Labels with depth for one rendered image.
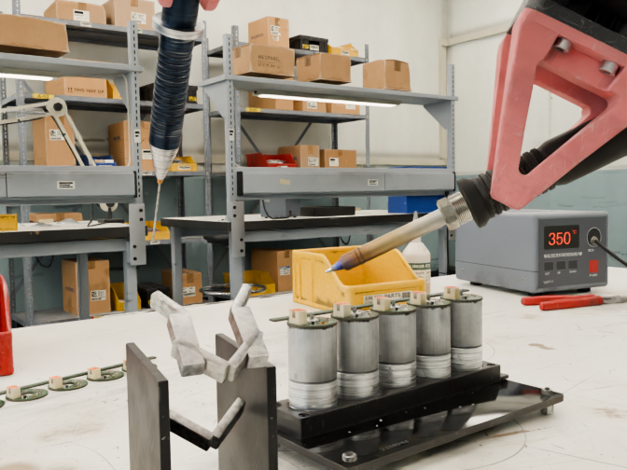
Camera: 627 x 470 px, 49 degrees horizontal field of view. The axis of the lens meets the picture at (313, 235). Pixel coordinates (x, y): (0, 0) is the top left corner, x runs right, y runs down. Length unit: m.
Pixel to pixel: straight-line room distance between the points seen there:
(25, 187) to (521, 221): 2.01
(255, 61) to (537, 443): 2.75
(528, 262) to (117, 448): 0.56
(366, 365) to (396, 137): 5.99
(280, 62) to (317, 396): 2.82
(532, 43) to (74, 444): 0.29
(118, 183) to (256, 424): 2.47
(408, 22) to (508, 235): 5.80
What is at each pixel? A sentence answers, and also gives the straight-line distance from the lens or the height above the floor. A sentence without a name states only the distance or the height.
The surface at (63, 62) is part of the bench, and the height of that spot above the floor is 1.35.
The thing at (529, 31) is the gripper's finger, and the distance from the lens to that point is 0.30.
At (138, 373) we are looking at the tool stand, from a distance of 0.22.
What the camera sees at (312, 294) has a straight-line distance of 0.74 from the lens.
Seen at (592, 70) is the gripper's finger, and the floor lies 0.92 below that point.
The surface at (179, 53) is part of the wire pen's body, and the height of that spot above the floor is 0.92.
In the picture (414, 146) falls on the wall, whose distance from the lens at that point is 6.48.
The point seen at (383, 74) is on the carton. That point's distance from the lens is 3.50.
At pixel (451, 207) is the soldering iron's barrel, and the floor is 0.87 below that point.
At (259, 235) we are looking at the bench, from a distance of 3.02.
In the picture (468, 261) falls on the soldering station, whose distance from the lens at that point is 0.90.
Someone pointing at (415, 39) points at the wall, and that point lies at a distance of 6.63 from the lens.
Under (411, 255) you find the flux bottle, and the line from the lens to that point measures 0.81.
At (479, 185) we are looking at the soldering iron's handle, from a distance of 0.32.
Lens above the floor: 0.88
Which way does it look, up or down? 4 degrees down
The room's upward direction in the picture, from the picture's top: 1 degrees counter-clockwise
